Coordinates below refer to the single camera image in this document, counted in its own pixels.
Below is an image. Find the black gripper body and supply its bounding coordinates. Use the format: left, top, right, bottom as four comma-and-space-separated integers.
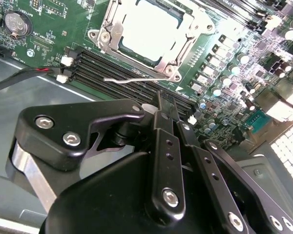
40, 118, 226, 234

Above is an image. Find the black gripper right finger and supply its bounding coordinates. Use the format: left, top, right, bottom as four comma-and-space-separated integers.
166, 93, 293, 234

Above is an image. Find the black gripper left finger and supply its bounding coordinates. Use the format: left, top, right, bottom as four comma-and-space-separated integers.
5, 91, 187, 222

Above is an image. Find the wire locking lever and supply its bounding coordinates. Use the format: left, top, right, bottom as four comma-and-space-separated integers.
104, 77, 171, 85

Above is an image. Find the metal socket cover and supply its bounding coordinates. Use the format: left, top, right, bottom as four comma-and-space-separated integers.
101, 0, 203, 74

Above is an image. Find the silver CPU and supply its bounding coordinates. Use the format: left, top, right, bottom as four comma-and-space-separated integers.
123, 0, 195, 61

